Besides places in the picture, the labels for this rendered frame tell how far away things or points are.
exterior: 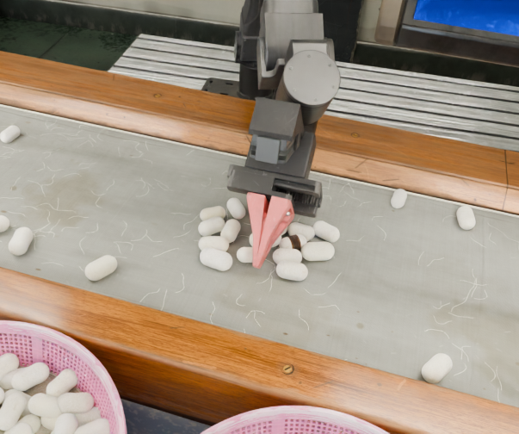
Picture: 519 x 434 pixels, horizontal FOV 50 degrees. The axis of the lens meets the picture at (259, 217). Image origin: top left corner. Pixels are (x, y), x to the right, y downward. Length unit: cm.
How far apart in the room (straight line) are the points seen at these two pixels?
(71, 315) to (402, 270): 36
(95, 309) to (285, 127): 25
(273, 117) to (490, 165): 37
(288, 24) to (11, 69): 50
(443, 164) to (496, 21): 42
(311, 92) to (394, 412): 30
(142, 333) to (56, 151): 36
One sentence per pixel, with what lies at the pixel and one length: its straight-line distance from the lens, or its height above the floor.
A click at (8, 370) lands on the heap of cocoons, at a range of 58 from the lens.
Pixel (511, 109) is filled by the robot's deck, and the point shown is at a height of 67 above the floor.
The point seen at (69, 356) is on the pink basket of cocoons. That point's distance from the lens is 56.
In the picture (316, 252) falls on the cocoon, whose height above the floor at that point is 76.
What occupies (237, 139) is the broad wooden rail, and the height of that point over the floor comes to 76.
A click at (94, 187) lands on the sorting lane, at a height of 74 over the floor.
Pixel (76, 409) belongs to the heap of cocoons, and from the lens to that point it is 54.
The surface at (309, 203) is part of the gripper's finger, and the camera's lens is 62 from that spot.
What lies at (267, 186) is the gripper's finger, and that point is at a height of 83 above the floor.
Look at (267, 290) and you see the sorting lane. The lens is 61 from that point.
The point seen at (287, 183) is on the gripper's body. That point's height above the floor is 83.
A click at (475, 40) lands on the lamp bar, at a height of 106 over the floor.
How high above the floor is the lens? 120
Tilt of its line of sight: 42 degrees down
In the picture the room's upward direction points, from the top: 4 degrees clockwise
